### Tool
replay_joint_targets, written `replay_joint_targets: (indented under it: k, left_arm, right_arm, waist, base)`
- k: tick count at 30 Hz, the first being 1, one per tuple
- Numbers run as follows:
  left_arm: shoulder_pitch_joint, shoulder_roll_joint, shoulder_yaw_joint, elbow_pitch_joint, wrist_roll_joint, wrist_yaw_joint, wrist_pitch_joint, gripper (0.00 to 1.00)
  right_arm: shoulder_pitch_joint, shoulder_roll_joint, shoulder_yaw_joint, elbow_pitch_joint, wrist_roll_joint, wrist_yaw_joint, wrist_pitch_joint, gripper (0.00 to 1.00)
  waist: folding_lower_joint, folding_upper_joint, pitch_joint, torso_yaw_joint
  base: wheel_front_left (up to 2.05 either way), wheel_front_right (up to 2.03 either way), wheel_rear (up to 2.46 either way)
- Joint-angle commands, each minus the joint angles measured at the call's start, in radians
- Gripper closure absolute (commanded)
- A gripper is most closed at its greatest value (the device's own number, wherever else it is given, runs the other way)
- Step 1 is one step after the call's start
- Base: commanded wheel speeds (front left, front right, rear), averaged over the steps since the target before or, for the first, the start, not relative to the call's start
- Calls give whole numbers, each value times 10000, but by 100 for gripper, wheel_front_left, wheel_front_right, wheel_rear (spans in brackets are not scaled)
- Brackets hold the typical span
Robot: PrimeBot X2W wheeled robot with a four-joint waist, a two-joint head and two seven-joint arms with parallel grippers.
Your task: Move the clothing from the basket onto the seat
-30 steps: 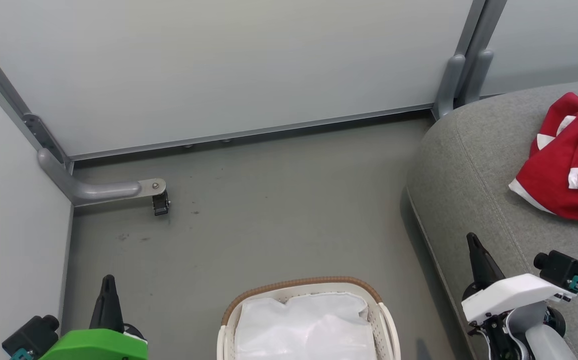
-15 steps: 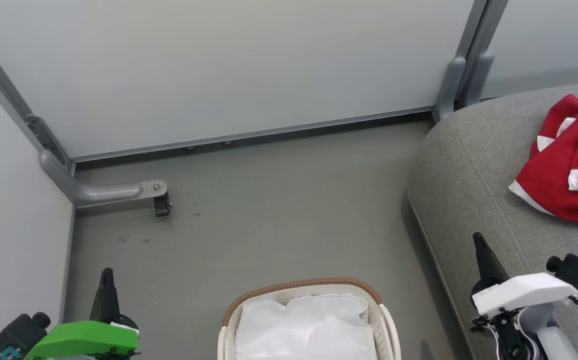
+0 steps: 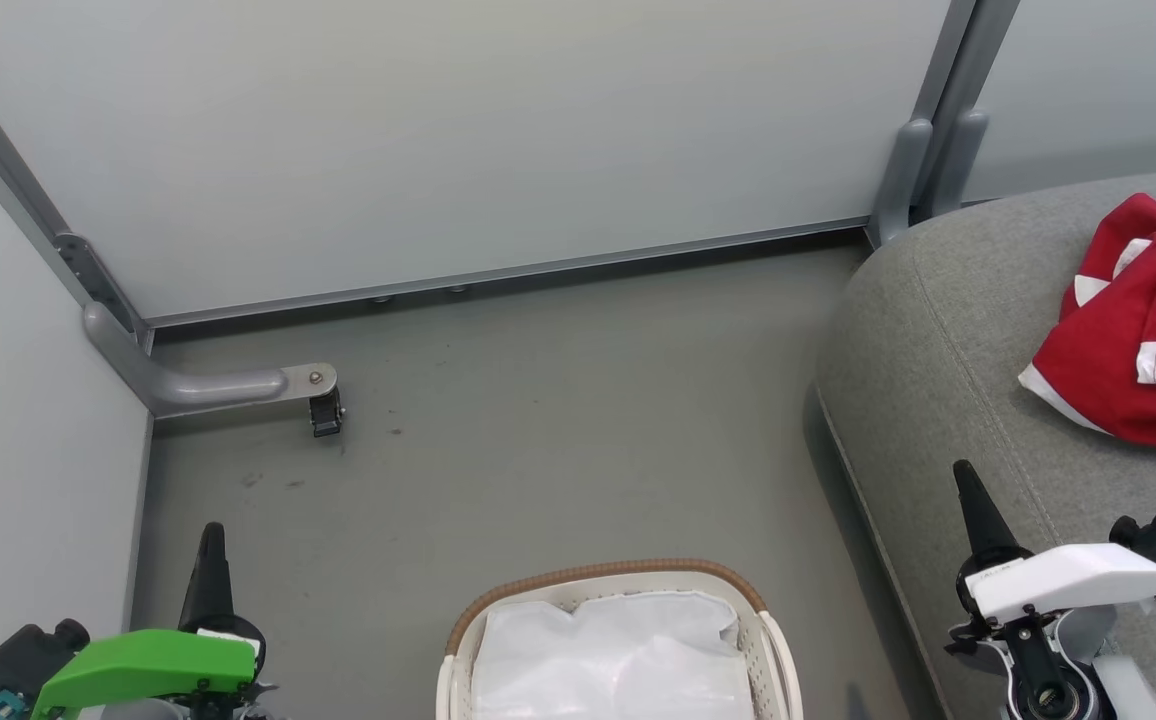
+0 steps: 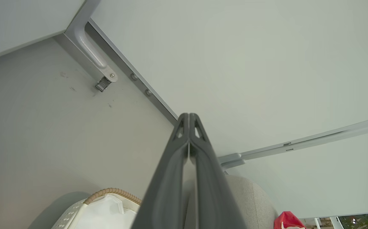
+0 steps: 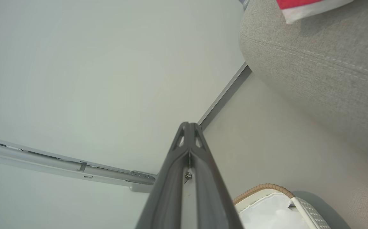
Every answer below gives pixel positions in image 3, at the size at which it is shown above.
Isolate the short grey partition foot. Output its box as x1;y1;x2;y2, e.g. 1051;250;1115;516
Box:
867;117;935;247
928;107;990;219

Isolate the grey partition post with bracket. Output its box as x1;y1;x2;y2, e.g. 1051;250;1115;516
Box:
0;34;152;347

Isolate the red and white shirt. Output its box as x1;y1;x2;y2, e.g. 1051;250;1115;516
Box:
1017;192;1156;458

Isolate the grey double partition post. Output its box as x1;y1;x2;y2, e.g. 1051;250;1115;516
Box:
910;0;1025;131

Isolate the aluminium partition bottom rail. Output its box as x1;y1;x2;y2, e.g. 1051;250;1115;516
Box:
142;217;873;329

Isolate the white laundry basket brown rim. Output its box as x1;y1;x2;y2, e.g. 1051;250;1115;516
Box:
435;557;805;720

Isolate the black caster wheel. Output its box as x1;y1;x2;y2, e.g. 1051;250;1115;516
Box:
307;387;346;439

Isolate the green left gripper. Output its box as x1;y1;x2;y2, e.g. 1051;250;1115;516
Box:
30;521;268;720

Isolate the long grey partition foot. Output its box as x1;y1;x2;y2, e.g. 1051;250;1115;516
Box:
82;301;340;411

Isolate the grey fabric sofa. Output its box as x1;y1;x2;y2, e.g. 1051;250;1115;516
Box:
815;164;1156;720

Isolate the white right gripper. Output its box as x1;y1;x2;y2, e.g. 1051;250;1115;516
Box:
952;459;1156;628

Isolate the white basket liner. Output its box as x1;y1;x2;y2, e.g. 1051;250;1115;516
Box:
470;589;758;720

